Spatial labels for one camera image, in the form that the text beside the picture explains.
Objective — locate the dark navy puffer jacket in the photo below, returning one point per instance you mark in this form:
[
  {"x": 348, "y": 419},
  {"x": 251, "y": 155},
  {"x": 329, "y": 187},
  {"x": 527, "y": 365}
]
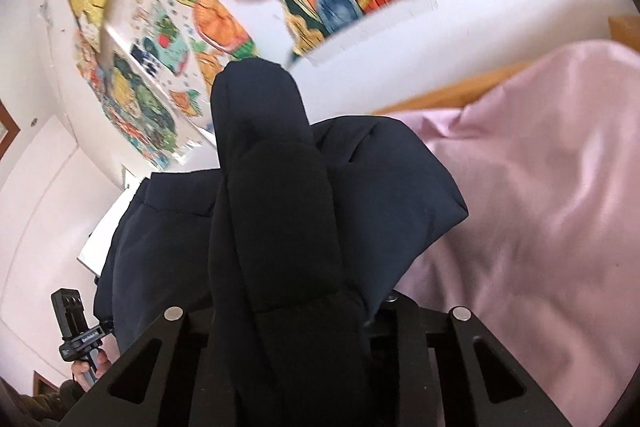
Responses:
[{"x": 280, "y": 207}]

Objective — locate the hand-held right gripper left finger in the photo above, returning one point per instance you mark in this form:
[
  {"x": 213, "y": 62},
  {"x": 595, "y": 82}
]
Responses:
[{"x": 187, "y": 347}]

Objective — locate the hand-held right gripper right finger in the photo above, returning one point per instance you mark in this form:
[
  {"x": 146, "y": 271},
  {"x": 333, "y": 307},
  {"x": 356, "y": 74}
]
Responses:
[{"x": 400, "y": 347}]

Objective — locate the wooden bed frame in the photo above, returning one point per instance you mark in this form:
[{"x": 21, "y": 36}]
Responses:
[{"x": 450, "y": 94}]

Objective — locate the brown wooden frame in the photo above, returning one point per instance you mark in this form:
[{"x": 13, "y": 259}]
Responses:
[{"x": 9, "y": 122}]

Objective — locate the pink bed sheet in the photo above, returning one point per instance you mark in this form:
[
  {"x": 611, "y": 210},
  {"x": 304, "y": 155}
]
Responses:
[{"x": 540, "y": 207}]

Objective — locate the person's left forearm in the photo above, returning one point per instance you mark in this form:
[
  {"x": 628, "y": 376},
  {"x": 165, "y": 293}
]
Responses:
[{"x": 35, "y": 404}]

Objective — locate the orange fruit wall poster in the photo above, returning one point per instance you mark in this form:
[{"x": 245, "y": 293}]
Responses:
[{"x": 215, "y": 27}]

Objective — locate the green cartoon wall poster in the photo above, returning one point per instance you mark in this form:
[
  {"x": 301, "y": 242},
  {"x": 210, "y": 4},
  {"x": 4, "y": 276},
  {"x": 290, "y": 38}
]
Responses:
[{"x": 145, "y": 112}]

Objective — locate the person's left hand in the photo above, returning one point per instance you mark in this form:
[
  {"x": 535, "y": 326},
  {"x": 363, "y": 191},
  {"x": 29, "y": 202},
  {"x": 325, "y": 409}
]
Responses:
[{"x": 102, "y": 364}]

